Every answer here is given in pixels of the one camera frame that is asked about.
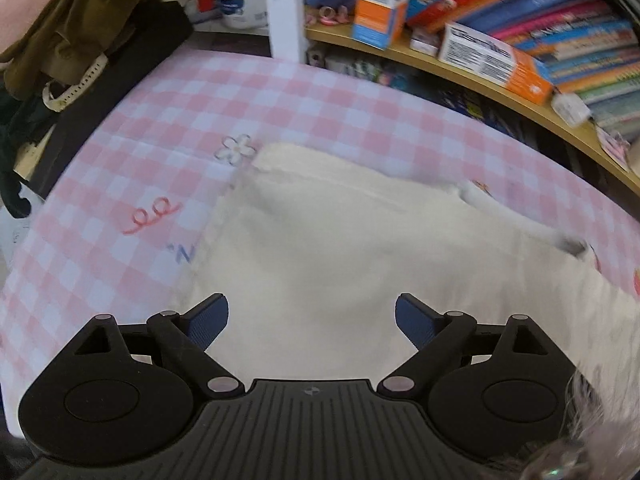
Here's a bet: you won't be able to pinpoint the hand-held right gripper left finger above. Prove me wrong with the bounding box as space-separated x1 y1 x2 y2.
72 293 246 394

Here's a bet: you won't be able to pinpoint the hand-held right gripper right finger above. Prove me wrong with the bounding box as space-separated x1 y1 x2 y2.
377 293 556 394

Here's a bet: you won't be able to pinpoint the cream t-shirt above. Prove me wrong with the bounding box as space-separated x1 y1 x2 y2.
167 142 640 392

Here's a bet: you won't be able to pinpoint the pink checked cartoon desk mat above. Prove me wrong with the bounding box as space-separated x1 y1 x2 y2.
0 41 640 413

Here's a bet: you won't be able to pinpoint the long white orange box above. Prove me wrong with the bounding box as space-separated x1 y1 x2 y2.
437 21 555 106

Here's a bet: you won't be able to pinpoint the small white pink box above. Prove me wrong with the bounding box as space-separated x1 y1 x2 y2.
409 27 441 56

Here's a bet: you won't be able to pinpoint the pink hair rings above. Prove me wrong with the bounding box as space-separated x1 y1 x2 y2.
304 4 351 27

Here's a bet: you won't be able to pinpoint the tall white orange blue box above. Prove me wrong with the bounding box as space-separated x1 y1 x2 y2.
351 0 420 51

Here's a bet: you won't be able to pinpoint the wooden bookshelf with white upright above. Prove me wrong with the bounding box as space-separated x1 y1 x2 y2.
190 0 640 194

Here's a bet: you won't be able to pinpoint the olive brown garment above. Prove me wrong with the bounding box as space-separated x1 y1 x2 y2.
0 0 169 102

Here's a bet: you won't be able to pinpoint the row of colourful books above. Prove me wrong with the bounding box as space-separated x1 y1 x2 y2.
304 0 640 132

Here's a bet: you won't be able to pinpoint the pale pink cloth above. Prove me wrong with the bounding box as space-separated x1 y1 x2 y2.
0 0 77 57

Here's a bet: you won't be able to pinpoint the cream woven strap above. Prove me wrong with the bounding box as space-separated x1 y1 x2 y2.
42 54 109 112

